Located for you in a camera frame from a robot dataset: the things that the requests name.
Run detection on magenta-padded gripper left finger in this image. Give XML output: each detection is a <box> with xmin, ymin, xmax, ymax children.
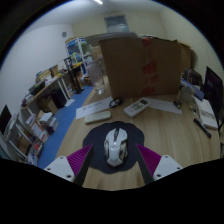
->
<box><xmin>44</xmin><ymin>143</ymin><xmax>95</xmax><ymax>187</ymax></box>

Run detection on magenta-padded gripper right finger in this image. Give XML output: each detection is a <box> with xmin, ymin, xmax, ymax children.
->
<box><xmin>134</xmin><ymin>143</ymin><xmax>184</xmax><ymax>185</ymax></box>

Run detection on white grey computer mouse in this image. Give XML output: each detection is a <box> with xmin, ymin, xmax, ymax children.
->
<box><xmin>103</xmin><ymin>127</ymin><xmax>129</xmax><ymax>168</ymax></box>

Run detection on dark scalloped mouse pad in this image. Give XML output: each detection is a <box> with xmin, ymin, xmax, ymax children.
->
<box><xmin>82</xmin><ymin>120</ymin><xmax>146</xmax><ymax>175</ymax></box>

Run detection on black marker pen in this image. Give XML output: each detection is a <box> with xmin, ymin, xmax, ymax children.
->
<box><xmin>193</xmin><ymin>117</ymin><xmax>212</xmax><ymax>139</ymax></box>

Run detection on cluttered shelf unit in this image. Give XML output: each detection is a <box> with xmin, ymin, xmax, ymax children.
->
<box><xmin>0</xmin><ymin>64</ymin><xmax>79</xmax><ymax>166</ymax></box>

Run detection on white paper sheet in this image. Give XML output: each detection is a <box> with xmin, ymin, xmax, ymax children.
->
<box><xmin>75</xmin><ymin>97</ymin><xmax>114</xmax><ymax>120</ymax></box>
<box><xmin>144</xmin><ymin>97</ymin><xmax>184</xmax><ymax>115</ymax></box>

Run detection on white book stack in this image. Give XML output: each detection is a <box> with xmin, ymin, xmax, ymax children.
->
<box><xmin>194</xmin><ymin>97</ymin><xmax>219</xmax><ymax>131</ymax></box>

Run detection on blue folder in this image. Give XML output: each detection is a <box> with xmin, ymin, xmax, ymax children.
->
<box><xmin>190</xmin><ymin>85</ymin><xmax>205</xmax><ymax>102</ymax></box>

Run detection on black stand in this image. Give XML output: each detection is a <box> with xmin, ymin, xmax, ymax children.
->
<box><xmin>64</xmin><ymin>56</ymin><xmax>85</xmax><ymax>95</ymax></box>

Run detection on black office chair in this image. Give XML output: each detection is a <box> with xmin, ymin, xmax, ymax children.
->
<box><xmin>203</xmin><ymin>65</ymin><xmax>224</xmax><ymax>124</ymax></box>

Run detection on clear plastic cup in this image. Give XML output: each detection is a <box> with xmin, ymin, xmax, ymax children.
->
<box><xmin>87</xmin><ymin>58</ymin><xmax>107</xmax><ymax>95</ymax></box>

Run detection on large brown cardboard box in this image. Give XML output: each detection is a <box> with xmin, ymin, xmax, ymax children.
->
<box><xmin>99</xmin><ymin>35</ymin><xmax>192</xmax><ymax>100</ymax></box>

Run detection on blue white cabinet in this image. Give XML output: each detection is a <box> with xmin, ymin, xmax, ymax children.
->
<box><xmin>64</xmin><ymin>36</ymin><xmax>93</xmax><ymax>76</ymax></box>

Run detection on frosted window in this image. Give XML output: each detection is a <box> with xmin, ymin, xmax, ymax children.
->
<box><xmin>103</xmin><ymin>14</ymin><xmax>130</xmax><ymax>33</ymax></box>

